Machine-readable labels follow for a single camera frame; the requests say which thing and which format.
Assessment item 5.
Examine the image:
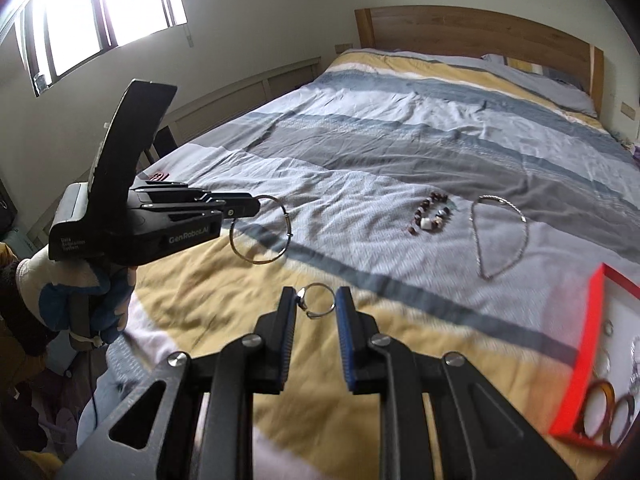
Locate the grey-blue pillow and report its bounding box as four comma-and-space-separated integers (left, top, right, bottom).
481, 52, 599, 117

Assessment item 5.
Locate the black cable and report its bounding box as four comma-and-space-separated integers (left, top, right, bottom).
75, 340, 101, 447

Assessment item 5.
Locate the purple bedside clutter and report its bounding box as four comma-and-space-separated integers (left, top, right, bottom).
620, 135, 640, 167

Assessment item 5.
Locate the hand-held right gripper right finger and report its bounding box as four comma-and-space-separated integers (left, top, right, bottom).
335, 286, 576, 480

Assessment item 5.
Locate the beige wall panel cabinet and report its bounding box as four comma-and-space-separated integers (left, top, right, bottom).
150, 57, 321, 161

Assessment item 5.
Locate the window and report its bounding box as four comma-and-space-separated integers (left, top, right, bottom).
15, 0, 198, 97

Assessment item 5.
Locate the large thin silver bangle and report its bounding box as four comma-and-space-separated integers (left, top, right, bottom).
229, 194, 293, 266

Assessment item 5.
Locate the olive brown bangle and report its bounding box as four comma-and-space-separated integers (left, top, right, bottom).
602, 394, 637, 448

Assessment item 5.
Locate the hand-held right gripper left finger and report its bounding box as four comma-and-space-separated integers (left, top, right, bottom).
57, 286, 297, 480

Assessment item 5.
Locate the silver chain necklace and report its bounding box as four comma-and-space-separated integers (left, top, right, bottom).
469, 194, 530, 281

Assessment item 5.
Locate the dark beaded bracelet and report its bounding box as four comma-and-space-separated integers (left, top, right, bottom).
407, 191, 456, 237

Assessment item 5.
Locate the striped bed with headboard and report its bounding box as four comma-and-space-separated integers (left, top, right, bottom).
95, 47, 640, 480

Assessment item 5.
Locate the wooden headboard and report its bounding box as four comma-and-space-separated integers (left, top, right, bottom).
355, 7, 606, 106

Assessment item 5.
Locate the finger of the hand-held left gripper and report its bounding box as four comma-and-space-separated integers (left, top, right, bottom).
142, 197, 261, 222
131, 185, 253, 206

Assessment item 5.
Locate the silver wristwatch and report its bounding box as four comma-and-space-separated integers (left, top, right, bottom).
627, 335, 640, 396

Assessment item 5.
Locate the red cardboard box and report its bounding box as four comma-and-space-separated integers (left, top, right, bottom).
548, 262, 640, 453

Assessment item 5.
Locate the person's left hand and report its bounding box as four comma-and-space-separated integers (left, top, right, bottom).
15, 252, 137, 347

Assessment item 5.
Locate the yellow striped pillow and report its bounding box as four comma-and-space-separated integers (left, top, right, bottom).
505, 57, 547, 77

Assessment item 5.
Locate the amber bangle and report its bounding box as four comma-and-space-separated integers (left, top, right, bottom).
575, 380, 616, 441

